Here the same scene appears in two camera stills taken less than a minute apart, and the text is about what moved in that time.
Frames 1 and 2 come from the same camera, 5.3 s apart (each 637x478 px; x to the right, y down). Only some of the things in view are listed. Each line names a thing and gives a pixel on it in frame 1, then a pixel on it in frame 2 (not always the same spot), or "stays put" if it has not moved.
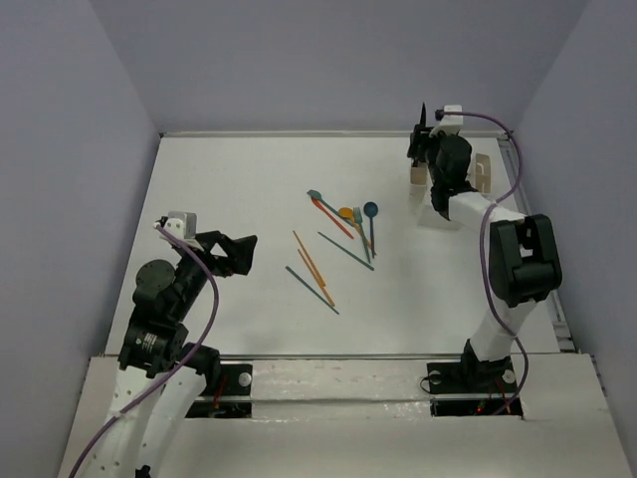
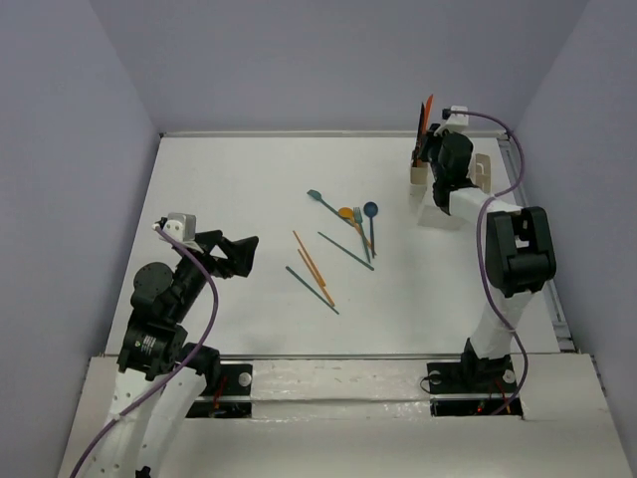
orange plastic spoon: x=347 y=213 stays put
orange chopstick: x=310 y=260 stays put
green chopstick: x=346 y=251 stays put
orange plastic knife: x=332 y=217 -> x=428 y=114
